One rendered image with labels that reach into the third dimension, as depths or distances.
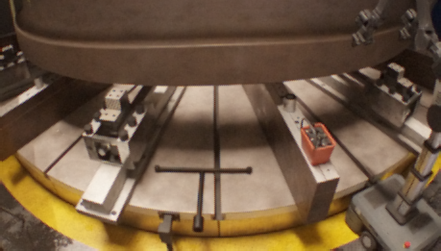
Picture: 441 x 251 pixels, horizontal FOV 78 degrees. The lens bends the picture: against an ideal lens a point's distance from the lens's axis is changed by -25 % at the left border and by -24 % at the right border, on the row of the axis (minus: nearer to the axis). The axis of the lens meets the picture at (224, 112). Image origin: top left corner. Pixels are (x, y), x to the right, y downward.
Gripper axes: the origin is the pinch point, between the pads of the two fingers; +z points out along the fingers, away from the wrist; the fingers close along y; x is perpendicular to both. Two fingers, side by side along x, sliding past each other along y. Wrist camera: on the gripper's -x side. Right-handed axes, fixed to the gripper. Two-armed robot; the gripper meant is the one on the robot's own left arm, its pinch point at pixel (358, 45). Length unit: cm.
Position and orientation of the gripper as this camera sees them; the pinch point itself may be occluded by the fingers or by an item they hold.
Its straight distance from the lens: 196.8
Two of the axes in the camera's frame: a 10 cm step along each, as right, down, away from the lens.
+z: -1.7, 4.4, 8.8
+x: 3.3, 8.7, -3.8
